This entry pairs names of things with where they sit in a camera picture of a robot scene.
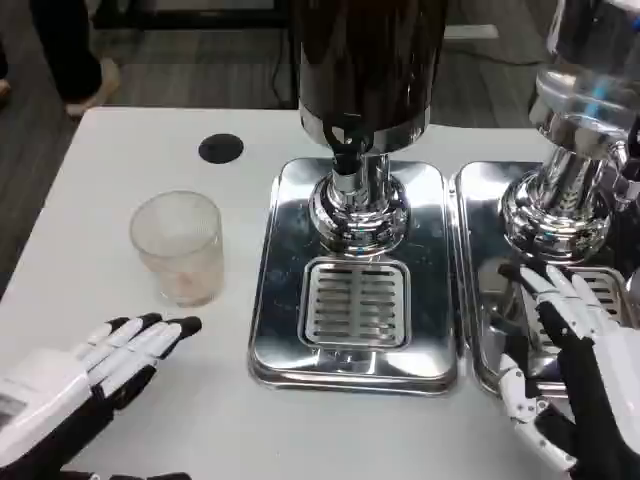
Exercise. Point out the steel slotted drip grid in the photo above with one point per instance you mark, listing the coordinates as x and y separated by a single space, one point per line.
607 292
355 305

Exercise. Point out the person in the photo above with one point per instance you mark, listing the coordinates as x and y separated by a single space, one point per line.
75 55

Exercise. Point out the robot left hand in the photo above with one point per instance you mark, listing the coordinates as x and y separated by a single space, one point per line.
45 385

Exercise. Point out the dark drink dispenser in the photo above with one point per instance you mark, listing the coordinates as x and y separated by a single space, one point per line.
365 70

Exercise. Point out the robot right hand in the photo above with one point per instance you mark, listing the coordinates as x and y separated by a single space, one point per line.
607 380

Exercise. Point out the clear drink dispenser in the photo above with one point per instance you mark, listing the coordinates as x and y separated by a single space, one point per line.
575 150

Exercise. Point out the clear ribbed glass cup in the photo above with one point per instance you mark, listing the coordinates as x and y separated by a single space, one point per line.
177 255

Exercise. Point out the white desk foot bar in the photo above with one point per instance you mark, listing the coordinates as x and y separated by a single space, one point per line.
470 31

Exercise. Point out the black round table grommet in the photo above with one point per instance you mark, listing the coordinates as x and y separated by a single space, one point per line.
221 148

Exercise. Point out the black dispenser tap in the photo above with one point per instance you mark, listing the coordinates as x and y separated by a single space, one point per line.
345 150

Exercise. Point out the steel drip tray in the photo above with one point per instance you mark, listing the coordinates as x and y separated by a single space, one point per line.
482 225
280 280

